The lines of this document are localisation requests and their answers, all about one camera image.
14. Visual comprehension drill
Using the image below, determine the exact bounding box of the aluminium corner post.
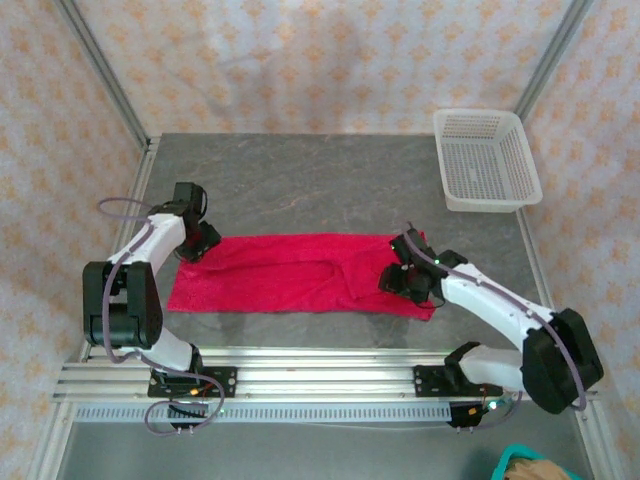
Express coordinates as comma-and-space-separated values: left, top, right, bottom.
513, 0, 597, 121
52, 0, 152, 151

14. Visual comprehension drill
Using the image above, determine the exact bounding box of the aluminium table side rail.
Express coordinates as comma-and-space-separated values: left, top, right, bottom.
513, 207, 571, 362
79, 137, 162, 362

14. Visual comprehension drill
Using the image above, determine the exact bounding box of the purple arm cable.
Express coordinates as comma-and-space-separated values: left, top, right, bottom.
404, 221, 589, 432
96, 197, 227, 437

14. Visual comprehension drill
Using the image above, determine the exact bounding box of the slotted grey cable duct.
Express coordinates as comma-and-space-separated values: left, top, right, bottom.
73, 402, 454, 424

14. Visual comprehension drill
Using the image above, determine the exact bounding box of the red towel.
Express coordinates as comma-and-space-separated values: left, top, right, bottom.
166, 230, 437, 322

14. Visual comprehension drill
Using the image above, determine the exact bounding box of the aluminium base rail beam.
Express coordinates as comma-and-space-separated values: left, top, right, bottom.
52, 348, 599, 402

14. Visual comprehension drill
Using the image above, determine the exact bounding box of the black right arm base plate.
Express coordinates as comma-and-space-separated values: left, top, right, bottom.
412, 363, 504, 400

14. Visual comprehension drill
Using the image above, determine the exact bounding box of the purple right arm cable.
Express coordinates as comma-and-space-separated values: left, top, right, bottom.
404, 221, 589, 432

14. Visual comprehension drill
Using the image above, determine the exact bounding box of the black base electronics board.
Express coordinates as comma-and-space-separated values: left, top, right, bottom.
167, 401, 224, 419
448, 399, 514, 431

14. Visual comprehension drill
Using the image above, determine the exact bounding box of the teal plastic container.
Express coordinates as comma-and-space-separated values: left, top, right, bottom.
492, 444, 584, 480

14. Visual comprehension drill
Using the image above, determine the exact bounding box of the aluminium frame leg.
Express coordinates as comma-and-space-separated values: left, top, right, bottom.
29, 399, 76, 480
572, 399, 609, 480

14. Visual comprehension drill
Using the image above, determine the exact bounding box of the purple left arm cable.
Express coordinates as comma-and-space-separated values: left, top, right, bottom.
96, 197, 227, 437

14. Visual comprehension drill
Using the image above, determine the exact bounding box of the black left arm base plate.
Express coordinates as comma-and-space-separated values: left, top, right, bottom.
147, 367, 238, 400

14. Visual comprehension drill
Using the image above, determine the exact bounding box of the white perforated plastic basket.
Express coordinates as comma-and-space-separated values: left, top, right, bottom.
432, 108, 545, 214

